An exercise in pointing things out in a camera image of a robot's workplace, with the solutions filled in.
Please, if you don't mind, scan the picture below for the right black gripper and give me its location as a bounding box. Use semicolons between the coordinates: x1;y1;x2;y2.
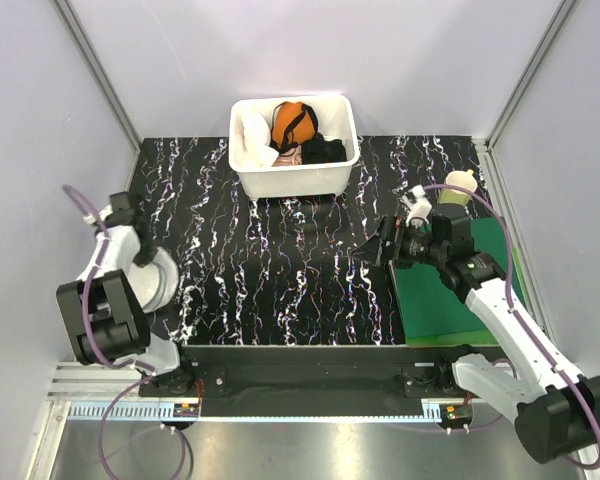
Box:
350;215;446;270

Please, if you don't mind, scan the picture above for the white bra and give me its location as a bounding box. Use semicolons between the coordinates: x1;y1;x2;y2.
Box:
240;110;279;169

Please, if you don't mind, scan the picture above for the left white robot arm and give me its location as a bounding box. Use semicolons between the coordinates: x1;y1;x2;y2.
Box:
56;185;196;396

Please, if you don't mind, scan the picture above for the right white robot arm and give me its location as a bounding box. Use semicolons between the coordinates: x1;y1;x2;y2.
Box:
353;204;600;470

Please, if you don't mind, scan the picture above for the orange black bra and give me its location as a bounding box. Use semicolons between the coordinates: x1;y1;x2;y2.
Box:
270;101;319;154

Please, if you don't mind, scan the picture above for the green folder stack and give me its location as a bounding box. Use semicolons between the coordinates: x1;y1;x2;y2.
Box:
389;215;537;348

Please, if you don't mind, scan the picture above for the black marbled mat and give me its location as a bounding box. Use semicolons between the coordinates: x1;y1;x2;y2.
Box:
129;135;495;347

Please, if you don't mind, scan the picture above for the black garment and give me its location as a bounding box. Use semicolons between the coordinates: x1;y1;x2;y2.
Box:
301;133;347;165

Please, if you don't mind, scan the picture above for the yellow-green cup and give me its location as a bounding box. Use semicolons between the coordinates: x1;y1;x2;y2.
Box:
438;170;478;207

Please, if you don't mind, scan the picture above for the pink garment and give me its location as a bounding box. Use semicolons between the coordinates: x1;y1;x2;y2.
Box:
273;152;302;167

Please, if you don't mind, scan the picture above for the white plastic bin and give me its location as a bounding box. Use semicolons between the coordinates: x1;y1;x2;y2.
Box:
229;93;360;200

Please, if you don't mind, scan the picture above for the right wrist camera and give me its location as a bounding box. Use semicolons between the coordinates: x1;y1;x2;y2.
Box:
402;185;432;228

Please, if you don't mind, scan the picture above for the white cable duct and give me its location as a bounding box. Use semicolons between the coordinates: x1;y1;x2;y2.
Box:
67;403;453;422

